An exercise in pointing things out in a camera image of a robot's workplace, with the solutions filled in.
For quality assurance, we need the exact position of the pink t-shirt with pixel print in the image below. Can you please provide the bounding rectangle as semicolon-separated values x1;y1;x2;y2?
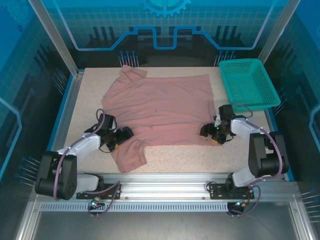
101;64;223;174

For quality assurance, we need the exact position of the teal plastic mesh basket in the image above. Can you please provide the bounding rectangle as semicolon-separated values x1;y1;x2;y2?
218;58;281;113

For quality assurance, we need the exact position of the blue table side trim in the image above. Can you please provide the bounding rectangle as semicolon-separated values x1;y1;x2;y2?
36;74;78;182
264;109;296;182

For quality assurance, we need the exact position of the small connector with LED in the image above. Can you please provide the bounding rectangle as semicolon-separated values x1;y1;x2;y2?
89;198;106;210
233;199;251;209

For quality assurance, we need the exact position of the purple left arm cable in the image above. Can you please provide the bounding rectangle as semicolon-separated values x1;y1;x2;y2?
53;108;122;219

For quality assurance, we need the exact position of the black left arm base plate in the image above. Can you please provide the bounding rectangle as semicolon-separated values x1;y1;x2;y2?
76;183;123;200

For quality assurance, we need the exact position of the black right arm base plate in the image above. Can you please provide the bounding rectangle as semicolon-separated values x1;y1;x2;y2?
207;183;255;200

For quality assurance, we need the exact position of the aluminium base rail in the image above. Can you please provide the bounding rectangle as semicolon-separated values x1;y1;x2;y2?
32;172;301;203

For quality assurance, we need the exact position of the grey slotted cable duct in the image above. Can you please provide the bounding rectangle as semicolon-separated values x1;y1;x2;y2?
39;202;230;213

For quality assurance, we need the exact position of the aluminium frame post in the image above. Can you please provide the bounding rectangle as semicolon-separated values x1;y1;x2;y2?
257;0;302;66
27;0;80;76

